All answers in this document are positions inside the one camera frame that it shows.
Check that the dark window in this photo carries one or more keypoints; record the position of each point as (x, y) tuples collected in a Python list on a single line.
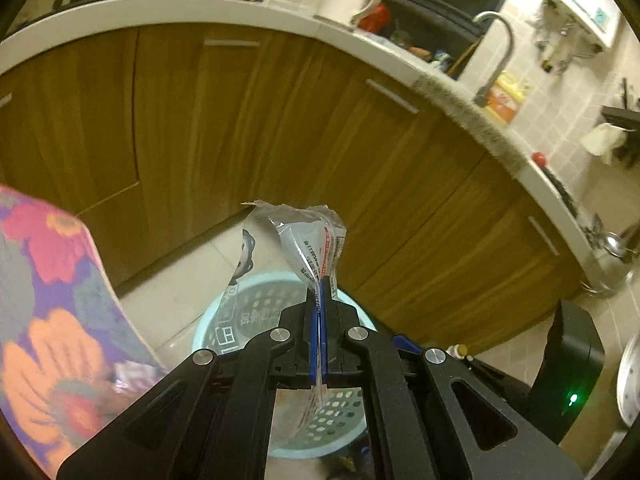
[(440, 0)]

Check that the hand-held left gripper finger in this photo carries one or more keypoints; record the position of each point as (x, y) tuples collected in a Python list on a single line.
[(313, 340), (326, 340)]

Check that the clear red-print plastic wrapper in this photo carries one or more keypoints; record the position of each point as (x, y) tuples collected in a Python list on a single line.
[(305, 250)]

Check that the floral tablecloth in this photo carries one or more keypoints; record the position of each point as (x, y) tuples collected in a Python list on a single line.
[(45, 360)]

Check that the red mug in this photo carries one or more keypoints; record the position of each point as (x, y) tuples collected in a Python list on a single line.
[(375, 19)]

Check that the wooden kitchen counter cabinets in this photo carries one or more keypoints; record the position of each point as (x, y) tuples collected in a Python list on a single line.
[(250, 135)]

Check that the black wall rack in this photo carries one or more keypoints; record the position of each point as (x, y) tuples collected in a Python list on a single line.
[(625, 120)]

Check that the steel kitchen faucet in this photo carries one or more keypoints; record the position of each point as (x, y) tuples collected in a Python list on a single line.
[(505, 55)]

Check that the light blue plastic basket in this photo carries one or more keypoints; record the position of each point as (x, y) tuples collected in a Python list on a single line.
[(260, 310)]

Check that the grey counter cloth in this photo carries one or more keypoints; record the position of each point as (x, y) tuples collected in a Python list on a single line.
[(475, 120)]

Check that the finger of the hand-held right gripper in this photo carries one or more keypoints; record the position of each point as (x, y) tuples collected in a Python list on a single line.
[(406, 344)]

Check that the red tomato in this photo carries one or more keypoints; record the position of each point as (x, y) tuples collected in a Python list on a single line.
[(539, 160)]

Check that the steel pot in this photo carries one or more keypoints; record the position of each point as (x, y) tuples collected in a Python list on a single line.
[(615, 280)]

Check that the white water heater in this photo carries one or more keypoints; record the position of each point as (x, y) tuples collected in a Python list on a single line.
[(580, 20)]

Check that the yellow packet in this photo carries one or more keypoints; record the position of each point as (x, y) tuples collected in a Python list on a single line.
[(507, 97)]

